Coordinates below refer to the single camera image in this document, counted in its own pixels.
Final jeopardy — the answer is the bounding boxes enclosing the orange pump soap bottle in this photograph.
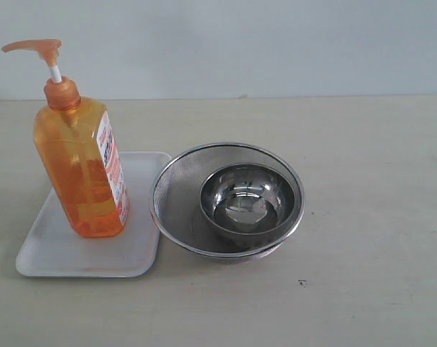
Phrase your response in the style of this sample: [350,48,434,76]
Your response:
[2,39,129,238]

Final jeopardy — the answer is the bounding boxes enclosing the steel mesh colander bowl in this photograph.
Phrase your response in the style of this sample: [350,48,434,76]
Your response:
[150,142,306,262]

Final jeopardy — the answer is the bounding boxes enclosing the small stainless steel bowl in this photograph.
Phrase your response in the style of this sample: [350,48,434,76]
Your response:
[199,163,297,240]

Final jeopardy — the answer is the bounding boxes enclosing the white rectangular plastic tray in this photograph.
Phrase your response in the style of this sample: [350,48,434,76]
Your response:
[16,151,171,278]

